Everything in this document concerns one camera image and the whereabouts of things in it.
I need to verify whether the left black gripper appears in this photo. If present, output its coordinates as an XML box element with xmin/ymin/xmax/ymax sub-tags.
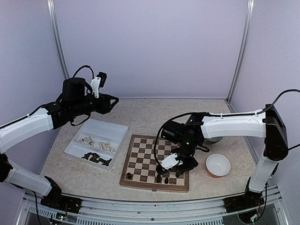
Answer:
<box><xmin>71</xmin><ymin>92</ymin><xmax>119</xmax><ymax>117</ymax></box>

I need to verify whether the dark chess knight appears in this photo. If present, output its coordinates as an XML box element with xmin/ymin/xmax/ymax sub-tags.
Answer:
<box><xmin>156</xmin><ymin>174</ymin><xmax>162</xmax><ymax>183</ymax></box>

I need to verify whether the wooden chess board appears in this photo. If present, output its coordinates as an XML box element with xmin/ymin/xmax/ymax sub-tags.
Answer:
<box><xmin>120</xmin><ymin>135</ymin><xmax>189</xmax><ymax>193</ymax></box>

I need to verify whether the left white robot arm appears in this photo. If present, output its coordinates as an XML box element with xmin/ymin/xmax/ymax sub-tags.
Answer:
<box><xmin>0</xmin><ymin>77</ymin><xmax>119</xmax><ymax>209</ymax></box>

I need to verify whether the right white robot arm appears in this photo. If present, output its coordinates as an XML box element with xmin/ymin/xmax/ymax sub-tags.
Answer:
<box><xmin>154</xmin><ymin>104</ymin><xmax>289</xmax><ymax>208</ymax></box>

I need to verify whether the pile of white chess pieces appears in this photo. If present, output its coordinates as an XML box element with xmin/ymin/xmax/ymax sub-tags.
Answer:
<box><xmin>75</xmin><ymin>135</ymin><xmax>117</xmax><ymax>153</ymax></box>

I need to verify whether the pile of dark chess pieces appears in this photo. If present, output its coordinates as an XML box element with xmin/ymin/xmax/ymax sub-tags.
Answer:
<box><xmin>82</xmin><ymin>152</ymin><xmax>112</xmax><ymax>166</ymax></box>

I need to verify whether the white orange ceramic bowl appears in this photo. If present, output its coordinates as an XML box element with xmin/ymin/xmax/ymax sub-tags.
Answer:
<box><xmin>205</xmin><ymin>154</ymin><xmax>231</xmax><ymax>178</ymax></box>

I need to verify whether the white divided plastic tray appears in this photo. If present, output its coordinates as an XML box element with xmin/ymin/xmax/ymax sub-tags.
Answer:
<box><xmin>64</xmin><ymin>119</ymin><xmax>128</xmax><ymax>171</ymax></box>

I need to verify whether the clear glass bowl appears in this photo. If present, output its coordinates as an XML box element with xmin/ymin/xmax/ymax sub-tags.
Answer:
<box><xmin>204</xmin><ymin>137</ymin><xmax>223</xmax><ymax>145</ymax></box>

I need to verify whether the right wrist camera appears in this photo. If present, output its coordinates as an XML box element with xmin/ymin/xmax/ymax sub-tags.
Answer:
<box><xmin>160</xmin><ymin>153</ymin><xmax>183</xmax><ymax>170</ymax></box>

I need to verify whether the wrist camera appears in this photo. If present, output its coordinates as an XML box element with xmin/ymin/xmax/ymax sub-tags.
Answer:
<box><xmin>160</xmin><ymin>153</ymin><xmax>183</xmax><ymax>170</ymax></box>
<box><xmin>90</xmin><ymin>72</ymin><xmax>107</xmax><ymax>98</ymax></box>

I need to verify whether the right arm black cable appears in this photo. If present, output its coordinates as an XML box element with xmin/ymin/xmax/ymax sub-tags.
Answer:
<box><xmin>153</xmin><ymin>89</ymin><xmax>300</xmax><ymax>169</ymax></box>

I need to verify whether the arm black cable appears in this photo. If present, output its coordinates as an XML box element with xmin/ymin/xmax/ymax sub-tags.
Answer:
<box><xmin>70</xmin><ymin>65</ymin><xmax>96</xmax><ymax>126</ymax></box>
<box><xmin>153</xmin><ymin>89</ymin><xmax>300</xmax><ymax>169</ymax></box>

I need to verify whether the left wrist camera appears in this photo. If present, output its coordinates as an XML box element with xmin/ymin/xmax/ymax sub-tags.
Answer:
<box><xmin>90</xmin><ymin>72</ymin><xmax>107</xmax><ymax>98</ymax></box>

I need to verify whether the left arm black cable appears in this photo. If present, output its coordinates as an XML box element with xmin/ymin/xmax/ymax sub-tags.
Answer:
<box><xmin>70</xmin><ymin>65</ymin><xmax>96</xmax><ymax>126</ymax></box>

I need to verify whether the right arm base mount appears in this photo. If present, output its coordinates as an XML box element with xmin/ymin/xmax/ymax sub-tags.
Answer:
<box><xmin>224</xmin><ymin>194</ymin><xmax>265</xmax><ymax>213</ymax></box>

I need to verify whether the front aluminium rail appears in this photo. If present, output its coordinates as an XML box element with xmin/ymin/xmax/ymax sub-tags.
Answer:
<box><xmin>15</xmin><ymin>186</ymin><xmax>291</xmax><ymax>225</ymax></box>

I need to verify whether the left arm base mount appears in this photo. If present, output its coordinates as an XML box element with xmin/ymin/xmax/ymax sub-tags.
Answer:
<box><xmin>41</xmin><ymin>195</ymin><xmax>82</xmax><ymax>214</ymax></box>

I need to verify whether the left aluminium frame post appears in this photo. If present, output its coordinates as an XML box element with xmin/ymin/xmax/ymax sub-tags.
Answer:
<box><xmin>46</xmin><ymin>0</ymin><xmax>70</xmax><ymax>79</ymax></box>

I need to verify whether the aluminium frame post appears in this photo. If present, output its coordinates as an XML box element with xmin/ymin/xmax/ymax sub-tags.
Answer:
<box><xmin>226</xmin><ymin>0</ymin><xmax>255</xmax><ymax>105</ymax></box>
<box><xmin>46</xmin><ymin>0</ymin><xmax>70</xmax><ymax>79</ymax></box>

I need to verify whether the right aluminium frame post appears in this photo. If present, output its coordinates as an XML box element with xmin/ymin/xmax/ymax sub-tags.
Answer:
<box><xmin>226</xmin><ymin>0</ymin><xmax>255</xmax><ymax>105</ymax></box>

